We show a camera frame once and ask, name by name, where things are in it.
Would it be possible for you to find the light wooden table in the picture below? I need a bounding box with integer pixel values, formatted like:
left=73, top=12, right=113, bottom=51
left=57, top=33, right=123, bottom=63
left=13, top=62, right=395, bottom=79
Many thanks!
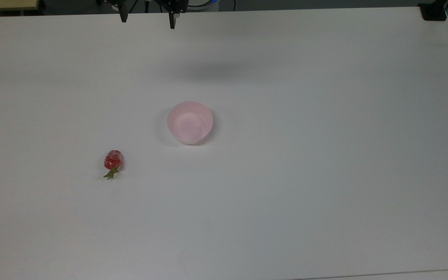
left=0, top=0, right=40, bottom=11

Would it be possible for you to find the pink round bowl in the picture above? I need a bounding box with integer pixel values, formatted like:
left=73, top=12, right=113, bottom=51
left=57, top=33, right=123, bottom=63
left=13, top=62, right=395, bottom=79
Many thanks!
left=166, top=101, right=214, bottom=145

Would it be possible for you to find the black pole with table clamp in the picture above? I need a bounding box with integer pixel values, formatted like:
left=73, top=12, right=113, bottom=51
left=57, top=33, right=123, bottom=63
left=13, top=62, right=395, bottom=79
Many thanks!
left=418, top=0, right=448, bottom=21

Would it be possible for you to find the red strawberry with green leaves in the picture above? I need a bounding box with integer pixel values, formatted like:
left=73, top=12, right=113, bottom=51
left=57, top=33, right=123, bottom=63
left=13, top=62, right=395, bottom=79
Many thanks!
left=103, top=150, right=123, bottom=180

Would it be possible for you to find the white adjacent table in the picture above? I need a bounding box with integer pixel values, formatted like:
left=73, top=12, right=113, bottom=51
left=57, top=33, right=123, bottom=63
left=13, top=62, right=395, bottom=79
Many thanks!
left=294, top=268, right=448, bottom=280

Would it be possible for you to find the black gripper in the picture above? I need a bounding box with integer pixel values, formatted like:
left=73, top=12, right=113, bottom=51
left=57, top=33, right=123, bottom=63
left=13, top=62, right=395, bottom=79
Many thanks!
left=98, top=0, right=189, bottom=30

